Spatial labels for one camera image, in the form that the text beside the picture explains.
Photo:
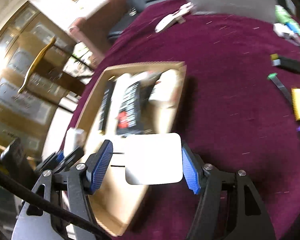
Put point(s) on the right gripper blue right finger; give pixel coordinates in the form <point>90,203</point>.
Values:
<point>206,181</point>

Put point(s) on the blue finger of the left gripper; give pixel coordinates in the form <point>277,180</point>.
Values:
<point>51,162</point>
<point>69,160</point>

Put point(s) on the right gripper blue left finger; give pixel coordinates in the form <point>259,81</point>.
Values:
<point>84,180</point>

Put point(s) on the white power adapter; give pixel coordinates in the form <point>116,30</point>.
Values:
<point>153,159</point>

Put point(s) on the black marker in tray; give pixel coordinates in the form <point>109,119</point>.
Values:
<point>105,104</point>

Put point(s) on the black snack packet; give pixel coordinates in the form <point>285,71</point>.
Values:
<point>134,103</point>

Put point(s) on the wooden glass cabinet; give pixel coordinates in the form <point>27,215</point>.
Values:
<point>28,116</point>

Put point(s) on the purple velvet table cloth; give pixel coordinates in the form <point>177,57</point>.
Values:
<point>231,114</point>

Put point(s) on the shallow cardboard tray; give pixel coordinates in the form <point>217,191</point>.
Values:
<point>115,204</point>

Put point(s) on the wooden chair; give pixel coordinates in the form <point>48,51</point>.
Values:
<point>32,68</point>

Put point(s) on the black marker on cloth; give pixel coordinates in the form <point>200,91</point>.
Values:
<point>287,64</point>

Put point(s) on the white key fob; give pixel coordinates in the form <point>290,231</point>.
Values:
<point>176,17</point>

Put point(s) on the small white box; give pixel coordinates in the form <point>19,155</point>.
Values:
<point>282,31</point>

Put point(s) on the green white packet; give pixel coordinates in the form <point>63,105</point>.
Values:
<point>285,18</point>

